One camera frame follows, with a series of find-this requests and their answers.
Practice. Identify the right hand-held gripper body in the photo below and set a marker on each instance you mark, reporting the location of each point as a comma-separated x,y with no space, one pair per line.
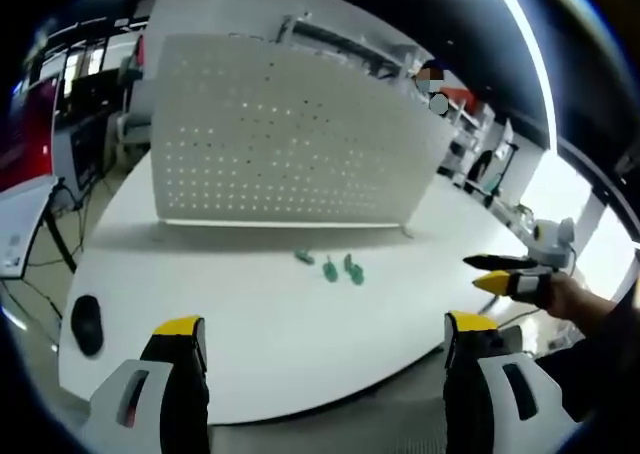
550,241

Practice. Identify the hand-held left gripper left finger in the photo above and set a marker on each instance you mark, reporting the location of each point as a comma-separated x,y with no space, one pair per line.
150,374

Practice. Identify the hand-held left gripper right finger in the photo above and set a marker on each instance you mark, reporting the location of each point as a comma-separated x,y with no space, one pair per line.
495,379

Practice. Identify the green hook assembly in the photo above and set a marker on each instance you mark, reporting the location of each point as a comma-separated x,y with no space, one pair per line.
330,270
354,270
304,257

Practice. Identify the white perforated mounting plate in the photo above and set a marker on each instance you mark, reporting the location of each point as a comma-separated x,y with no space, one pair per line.
280,139

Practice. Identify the person's right hand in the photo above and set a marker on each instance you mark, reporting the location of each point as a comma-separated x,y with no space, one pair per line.
575,296

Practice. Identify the black computer mouse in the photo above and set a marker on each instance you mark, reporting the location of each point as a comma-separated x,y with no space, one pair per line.
87,324

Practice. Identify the green kick scooter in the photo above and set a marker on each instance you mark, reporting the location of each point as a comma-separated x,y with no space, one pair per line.
501,171

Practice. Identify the black office chair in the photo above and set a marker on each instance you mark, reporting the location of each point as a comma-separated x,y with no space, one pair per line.
481,168

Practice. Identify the ceiling light strip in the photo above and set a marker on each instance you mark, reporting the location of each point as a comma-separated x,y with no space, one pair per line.
536,49

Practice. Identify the white side table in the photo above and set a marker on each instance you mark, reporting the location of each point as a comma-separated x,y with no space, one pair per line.
20,219

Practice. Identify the grey equipment cabinet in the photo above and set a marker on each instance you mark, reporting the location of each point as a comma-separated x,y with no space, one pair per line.
80,149

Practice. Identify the red display screen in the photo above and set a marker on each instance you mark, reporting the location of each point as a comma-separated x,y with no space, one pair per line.
30,134

